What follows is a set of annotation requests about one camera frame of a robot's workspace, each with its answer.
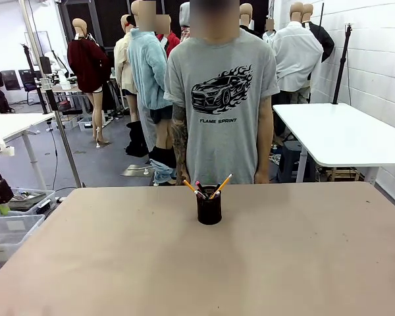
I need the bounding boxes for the clear bin with clutter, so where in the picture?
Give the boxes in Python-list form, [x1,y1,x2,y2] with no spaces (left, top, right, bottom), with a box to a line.
[0,188,57,215]

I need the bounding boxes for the mannequin in cream jacket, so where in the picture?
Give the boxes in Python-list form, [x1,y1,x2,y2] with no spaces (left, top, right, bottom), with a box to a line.
[113,14,140,123]

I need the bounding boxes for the clear plastic storage bin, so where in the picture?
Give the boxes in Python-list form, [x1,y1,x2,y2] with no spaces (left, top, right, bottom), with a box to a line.
[0,213,46,263]

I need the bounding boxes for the person's left forearm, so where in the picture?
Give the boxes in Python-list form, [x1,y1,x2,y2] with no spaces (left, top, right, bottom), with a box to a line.
[254,94,273,172]

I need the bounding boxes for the black tripod stand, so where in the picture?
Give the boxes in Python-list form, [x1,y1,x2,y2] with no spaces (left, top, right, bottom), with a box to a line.
[332,22,356,105]

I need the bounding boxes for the mannequin in maroon sweater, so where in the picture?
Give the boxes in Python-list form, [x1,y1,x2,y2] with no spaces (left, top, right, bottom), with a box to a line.
[66,18,111,149]

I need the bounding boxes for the large white table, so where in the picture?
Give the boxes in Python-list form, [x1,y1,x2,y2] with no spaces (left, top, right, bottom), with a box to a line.
[272,102,395,184]

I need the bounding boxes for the mannequin in red jacket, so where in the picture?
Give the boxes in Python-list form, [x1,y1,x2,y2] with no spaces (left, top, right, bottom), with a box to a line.
[155,14,182,59]

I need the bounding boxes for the black office chair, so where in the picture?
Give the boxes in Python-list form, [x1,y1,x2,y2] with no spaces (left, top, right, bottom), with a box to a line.
[18,69,42,106]

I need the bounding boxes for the person in gray t-shirt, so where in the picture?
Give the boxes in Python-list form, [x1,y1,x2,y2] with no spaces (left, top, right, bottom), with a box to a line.
[163,0,281,186]

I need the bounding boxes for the person's left hand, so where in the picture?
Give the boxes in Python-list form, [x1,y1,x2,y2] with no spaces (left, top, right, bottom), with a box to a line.
[253,168,271,184]

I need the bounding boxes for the black mesh pen holder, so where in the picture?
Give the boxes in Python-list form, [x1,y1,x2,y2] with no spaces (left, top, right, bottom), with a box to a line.
[196,187,223,226]

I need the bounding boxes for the black camera stand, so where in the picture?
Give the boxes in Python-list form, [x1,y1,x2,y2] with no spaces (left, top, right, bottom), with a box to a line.
[20,43,50,115]

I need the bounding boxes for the small white floor bin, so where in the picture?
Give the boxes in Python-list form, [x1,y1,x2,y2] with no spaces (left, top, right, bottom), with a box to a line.
[76,116,95,132]

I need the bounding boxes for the mannequin in black top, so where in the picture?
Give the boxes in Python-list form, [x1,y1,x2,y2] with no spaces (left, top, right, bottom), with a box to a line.
[239,3,264,40]

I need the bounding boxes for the mannequin in black jacket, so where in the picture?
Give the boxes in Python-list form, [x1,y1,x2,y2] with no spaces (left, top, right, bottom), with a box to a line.
[302,3,336,64]

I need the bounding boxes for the tattooed right forearm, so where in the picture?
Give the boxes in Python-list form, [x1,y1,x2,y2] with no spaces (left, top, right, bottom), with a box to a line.
[171,102,190,175]

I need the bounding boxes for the person's right hand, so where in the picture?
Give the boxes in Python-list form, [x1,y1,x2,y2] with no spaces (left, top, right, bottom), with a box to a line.
[176,168,191,186]

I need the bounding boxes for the metal floor base plate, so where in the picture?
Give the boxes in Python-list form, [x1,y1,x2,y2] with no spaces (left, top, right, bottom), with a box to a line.
[120,164,156,178]

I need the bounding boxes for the mannequin in white shirt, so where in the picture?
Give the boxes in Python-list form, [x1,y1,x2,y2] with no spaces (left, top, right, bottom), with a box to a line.
[271,1,325,99]

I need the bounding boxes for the silver metal pole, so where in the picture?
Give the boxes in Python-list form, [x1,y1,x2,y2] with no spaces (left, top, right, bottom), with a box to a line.
[18,0,84,188]

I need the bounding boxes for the mannequin in blue fleece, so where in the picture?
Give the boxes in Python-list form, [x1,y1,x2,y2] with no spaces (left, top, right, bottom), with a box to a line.
[127,0,179,186]

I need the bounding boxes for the yellow pencil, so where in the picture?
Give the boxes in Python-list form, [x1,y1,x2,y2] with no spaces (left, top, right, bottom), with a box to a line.
[208,173,234,200]
[182,179,202,196]

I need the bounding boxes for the small white table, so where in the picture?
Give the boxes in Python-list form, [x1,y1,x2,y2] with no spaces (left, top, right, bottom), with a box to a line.
[0,113,56,192]

